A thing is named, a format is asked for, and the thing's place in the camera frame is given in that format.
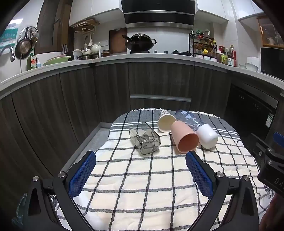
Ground green dish soap bottle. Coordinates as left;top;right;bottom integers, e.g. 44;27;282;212
27;53;37;71

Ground cream perforated plastic cup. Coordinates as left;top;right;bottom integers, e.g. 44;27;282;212
158;110;177;133

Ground wooden glass-door cabinet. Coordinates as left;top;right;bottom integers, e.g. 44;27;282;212
257;16;284;49

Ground clear bottle white cap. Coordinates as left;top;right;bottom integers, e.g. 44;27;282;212
175;110;204;132

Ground white teapot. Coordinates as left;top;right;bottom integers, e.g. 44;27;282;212
91;43;103;54

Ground wall poster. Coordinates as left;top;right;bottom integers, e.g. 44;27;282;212
0;23;18;46

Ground metal drawer handle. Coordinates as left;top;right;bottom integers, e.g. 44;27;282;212
130;94;192;103

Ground white bowl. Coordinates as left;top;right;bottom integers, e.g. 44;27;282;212
240;62;259;72

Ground metal faucet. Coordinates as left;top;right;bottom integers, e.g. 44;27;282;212
0;45;15;62

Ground white basin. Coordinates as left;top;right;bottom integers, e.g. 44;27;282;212
35;52;65;65

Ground green plastic basin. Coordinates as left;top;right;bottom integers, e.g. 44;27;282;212
43;56;72;66

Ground black range hood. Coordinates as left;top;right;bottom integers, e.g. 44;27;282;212
121;0;196;31

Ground dark wood lower cabinets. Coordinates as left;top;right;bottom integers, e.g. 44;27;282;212
0;62;232;200

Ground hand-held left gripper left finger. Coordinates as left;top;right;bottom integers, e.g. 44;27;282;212
26;151;97;231

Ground checked white black cloth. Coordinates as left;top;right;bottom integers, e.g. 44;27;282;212
54;108;274;231

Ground brown cutting board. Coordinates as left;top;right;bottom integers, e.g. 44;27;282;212
109;28;128;54

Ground hanging frying pan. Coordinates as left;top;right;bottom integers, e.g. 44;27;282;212
15;38;32;60

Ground white plastic cup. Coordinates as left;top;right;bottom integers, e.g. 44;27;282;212
196;124;219;149

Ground hanging metal steamer rack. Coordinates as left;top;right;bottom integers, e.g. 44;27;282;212
18;26;39;45

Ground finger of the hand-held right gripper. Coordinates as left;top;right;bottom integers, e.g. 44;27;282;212
251;133;275;156
272;131;284;146

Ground grey square glass cup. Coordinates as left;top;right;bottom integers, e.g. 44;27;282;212
129;122;161;155

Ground black wire spice rack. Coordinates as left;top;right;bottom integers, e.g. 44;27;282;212
189;32;218;59

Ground dark sauce bottle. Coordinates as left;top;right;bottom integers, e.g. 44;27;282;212
227;45;237;66

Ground black microwave oven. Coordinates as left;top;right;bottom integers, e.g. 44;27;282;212
260;47;284;76

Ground black wok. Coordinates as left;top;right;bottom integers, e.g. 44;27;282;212
122;33;157;52

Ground wooden wall shelf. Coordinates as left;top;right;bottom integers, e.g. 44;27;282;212
71;18;100;34

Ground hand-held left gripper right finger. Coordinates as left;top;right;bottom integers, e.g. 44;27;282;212
185;151;260;231

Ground pink plastic cup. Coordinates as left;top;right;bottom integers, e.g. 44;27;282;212
170;120;199;154

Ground black dishwasher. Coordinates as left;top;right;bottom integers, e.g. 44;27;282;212
229;82;279;144

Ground person's right hand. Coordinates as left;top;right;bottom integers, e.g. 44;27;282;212
259;193;284;231

